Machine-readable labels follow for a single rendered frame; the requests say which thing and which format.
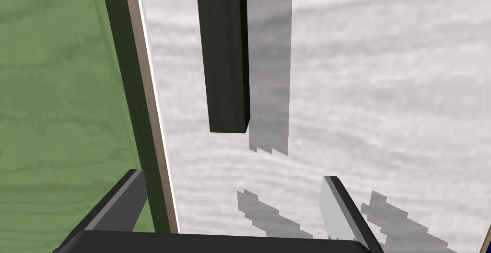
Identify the white cupboard door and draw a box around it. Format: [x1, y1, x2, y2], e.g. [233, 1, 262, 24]
[134, 0, 491, 253]

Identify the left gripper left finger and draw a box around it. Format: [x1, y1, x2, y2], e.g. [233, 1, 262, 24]
[56, 169, 149, 251]

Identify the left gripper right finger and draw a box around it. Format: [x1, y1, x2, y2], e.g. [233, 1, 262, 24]
[319, 175, 386, 253]

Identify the black bar handle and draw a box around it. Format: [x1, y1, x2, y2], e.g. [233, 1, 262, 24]
[195, 0, 251, 134]

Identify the green cupboard panel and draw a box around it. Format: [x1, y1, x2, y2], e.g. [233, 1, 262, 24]
[0, 0, 171, 253]

